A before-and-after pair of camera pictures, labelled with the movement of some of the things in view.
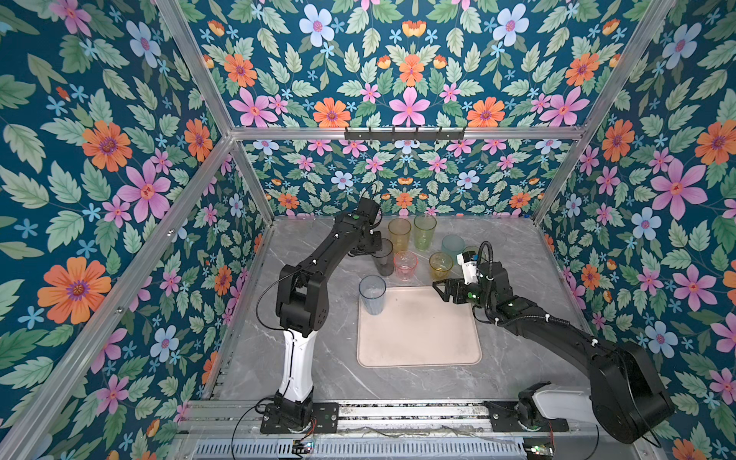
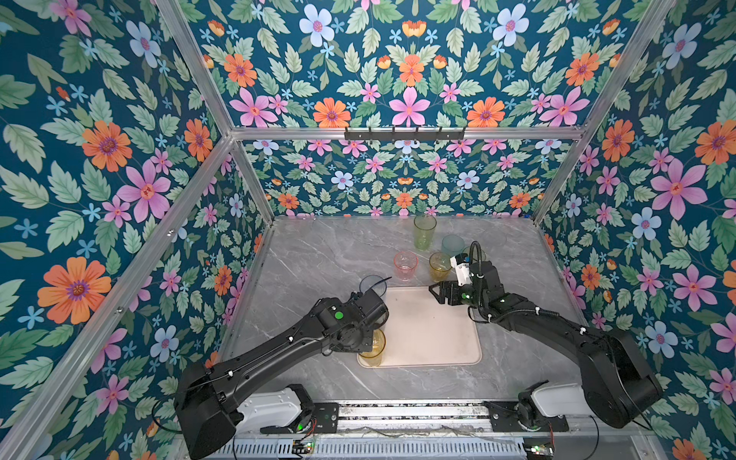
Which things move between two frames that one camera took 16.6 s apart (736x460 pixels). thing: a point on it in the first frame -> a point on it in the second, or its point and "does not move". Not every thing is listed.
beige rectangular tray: [418, 329] does not move
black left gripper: [376, 245] -> [369, 347]
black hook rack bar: [404, 136] does not move
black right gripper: [456, 283] does not move
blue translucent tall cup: [372, 288] does not move
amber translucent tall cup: [399, 230] -> [374, 357]
